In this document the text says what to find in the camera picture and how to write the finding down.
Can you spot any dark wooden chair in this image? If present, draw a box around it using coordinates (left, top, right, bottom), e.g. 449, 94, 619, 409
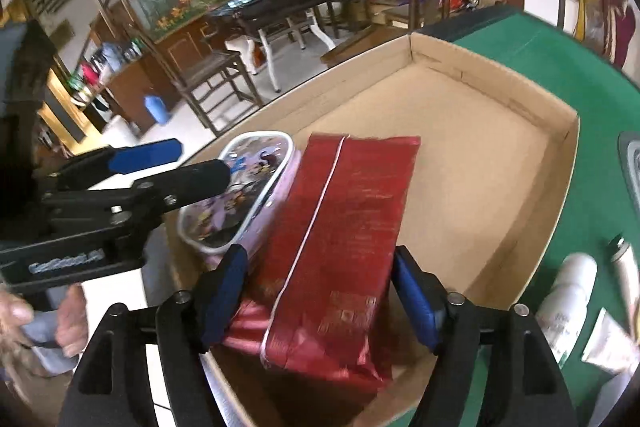
127, 27, 263, 135

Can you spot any white roll-on bottle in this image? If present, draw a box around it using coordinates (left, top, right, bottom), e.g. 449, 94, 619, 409
534, 252, 599, 365

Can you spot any wooden cabinet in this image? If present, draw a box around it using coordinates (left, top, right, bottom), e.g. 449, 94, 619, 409
37, 7, 226, 142

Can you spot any blue plastic bottle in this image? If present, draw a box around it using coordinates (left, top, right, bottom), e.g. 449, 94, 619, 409
144, 94, 170, 126

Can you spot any purple cartoon tin case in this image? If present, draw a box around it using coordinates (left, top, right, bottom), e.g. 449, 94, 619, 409
176, 131, 303, 265

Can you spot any red foil packet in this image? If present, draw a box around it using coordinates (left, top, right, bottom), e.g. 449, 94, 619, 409
220, 133, 422, 395

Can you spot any cardboard box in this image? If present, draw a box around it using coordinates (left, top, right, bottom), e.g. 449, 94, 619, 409
167, 32, 581, 427

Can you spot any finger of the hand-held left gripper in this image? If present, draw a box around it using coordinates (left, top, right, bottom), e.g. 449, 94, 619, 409
50, 138, 184, 195
40, 158, 232, 233

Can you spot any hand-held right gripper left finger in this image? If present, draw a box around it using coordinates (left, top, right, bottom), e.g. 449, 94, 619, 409
59, 243, 251, 427

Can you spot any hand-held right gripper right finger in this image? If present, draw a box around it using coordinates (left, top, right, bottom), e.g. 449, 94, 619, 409
391, 246, 581, 427

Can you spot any grey round table panel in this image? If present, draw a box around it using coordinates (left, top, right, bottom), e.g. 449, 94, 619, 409
617, 131, 640, 212

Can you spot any pink hand cream tube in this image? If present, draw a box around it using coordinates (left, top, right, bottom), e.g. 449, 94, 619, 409
580, 309, 638, 378

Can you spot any dark red cloth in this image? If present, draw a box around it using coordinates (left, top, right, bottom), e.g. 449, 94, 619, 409
597, 0, 638, 68

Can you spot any person's left hand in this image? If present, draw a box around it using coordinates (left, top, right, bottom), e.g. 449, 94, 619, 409
0, 283, 90, 360

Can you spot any floral hand cream tube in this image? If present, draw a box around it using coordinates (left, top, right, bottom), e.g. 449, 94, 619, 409
606, 234, 640, 323

